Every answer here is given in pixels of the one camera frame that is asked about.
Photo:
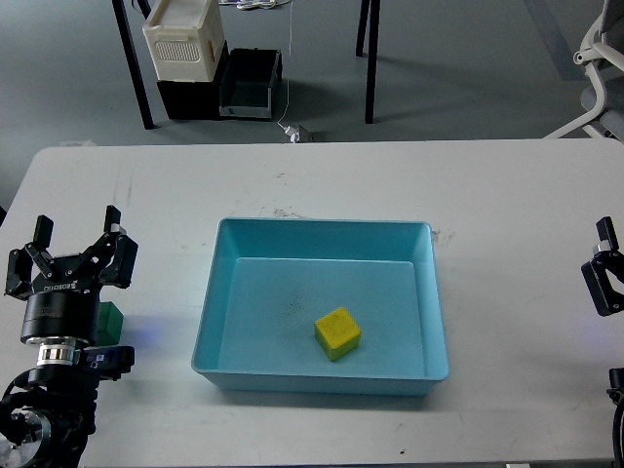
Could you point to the white office chair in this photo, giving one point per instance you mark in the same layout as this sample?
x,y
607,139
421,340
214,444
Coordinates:
x,y
600,48

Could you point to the white power adapter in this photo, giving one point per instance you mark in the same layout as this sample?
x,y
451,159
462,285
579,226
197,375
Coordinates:
x,y
298,134

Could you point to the black table leg left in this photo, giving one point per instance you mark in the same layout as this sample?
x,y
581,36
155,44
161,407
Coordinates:
x,y
120,13

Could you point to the cream plastic crate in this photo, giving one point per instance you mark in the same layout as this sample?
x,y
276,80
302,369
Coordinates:
x,y
185,39

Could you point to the green block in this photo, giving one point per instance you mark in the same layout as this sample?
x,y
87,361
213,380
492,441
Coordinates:
x,y
110,324

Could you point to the black open storage bin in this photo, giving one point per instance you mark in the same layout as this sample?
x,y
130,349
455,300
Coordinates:
x,y
247,88

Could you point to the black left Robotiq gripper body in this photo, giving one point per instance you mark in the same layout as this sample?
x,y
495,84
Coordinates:
x,y
63,301

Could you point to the light blue plastic box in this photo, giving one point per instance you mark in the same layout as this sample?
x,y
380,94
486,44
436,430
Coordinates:
x,y
271,279

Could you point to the black crate under cream crate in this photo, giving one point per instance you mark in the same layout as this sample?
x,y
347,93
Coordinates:
x,y
194,100

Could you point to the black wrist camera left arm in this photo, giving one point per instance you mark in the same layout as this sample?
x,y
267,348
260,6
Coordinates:
x,y
108,362

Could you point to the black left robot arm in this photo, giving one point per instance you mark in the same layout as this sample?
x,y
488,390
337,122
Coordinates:
x,y
48,412

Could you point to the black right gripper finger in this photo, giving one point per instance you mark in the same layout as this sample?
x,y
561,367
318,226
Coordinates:
x,y
606,258

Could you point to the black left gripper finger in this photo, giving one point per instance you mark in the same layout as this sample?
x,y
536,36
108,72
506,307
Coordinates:
x,y
110,260
33,253

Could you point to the yellow block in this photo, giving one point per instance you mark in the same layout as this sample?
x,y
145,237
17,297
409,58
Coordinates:
x,y
337,333

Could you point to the black table legs right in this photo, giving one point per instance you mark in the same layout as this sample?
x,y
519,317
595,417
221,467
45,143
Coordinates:
x,y
367,45

